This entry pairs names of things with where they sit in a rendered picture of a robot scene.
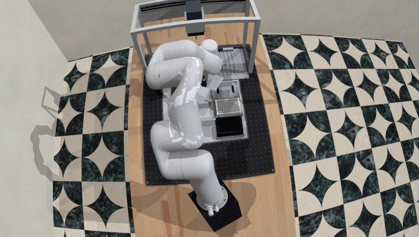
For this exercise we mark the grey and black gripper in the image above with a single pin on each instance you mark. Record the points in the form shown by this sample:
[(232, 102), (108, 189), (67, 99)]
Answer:
[(207, 77)]

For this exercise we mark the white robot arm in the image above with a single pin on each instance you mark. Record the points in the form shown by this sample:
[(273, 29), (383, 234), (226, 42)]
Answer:
[(181, 64)]

